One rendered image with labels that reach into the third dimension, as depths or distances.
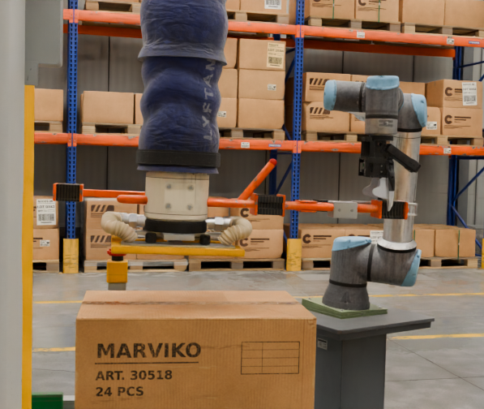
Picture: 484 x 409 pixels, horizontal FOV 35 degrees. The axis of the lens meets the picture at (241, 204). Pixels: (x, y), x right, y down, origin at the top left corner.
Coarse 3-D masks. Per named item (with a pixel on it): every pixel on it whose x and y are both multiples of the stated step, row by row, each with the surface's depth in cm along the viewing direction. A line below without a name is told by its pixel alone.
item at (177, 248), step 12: (204, 240) 200; (120, 252) 193; (132, 252) 193; (144, 252) 194; (156, 252) 194; (168, 252) 195; (180, 252) 195; (192, 252) 196; (204, 252) 196; (216, 252) 197; (228, 252) 197; (240, 252) 198
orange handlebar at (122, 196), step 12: (84, 192) 229; (96, 192) 230; (108, 192) 230; (120, 192) 231; (132, 192) 232; (144, 192) 232; (216, 204) 208; (228, 204) 208; (240, 204) 209; (252, 204) 209; (288, 204) 211; (300, 204) 211; (312, 204) 212; (324, 204) 213; (360, 204) 215
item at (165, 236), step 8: (128, 216) 206; (136, 216) 206; (144, 216) 207; (224, 216) 212; (128, 224) 206; (136, 224) 206; (144, 224) 206; (208, 224) 209; (216, 224) 209; (224, 224) 210; (136, 232) 206; (144, 232) 206; (152, 232) 207; (160, 232) 207; (208, 232) 210; (216, 232) 212; (184, 240) 197; (192, 240) 198
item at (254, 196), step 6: (252, 198) 212; (258, 198) 209; (264, 198) 208; (270, 198) 208; (276, 198) 208; (282, 198) 209; (258, 204) 208; (264, 204) 209; (270, 204) 209; (276, 204) 209; (282, 204) 210; (252, 210) 212; (258, 210) 208; (264, 210) 208; (270, 210) 208; (276, 210) 209; (282, 210) 209; (282, 216) 210
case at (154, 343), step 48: (96, 336) 188; (144, 336) 190; (192, 336) 192; (240, 336) 193; (288, 336) 195; (96, 384) 189; (144, 384) 191; (192, 384) 192; (240, 384) 194; (288, 384) 196
